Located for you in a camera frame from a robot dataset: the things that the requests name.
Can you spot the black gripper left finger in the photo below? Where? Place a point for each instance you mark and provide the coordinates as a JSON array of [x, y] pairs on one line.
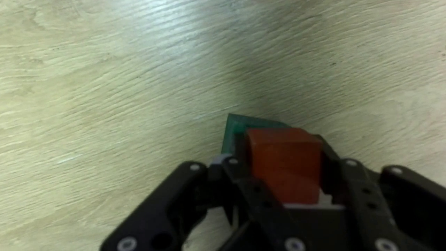
[[167, 216]]

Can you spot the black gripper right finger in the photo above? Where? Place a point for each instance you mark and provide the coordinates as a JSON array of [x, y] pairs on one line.
[[393, 210]]

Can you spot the orange cube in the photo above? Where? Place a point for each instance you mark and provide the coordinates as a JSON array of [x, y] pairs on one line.
[[288, 162]]

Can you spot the green cube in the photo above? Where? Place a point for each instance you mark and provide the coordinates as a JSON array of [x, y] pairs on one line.
[[235, 133]]

